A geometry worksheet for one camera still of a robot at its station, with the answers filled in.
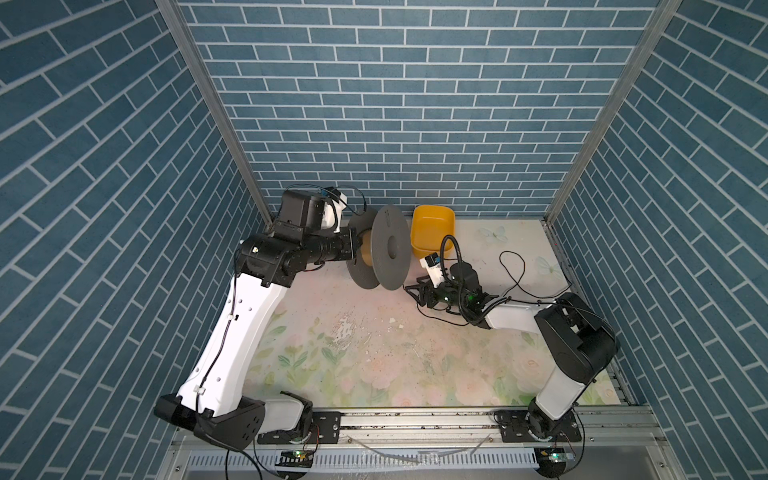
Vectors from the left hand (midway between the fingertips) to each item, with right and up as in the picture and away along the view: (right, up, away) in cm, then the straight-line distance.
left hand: (364, 240), depth 66 cm
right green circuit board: (+45, -54, +6) cm, 70 cm away
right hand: (+11, -12, +24) cm, 29 cm away
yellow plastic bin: (+20, +7, +50) cm, 54 cm away
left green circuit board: (-18, -53, +7) cm, 57 cm away
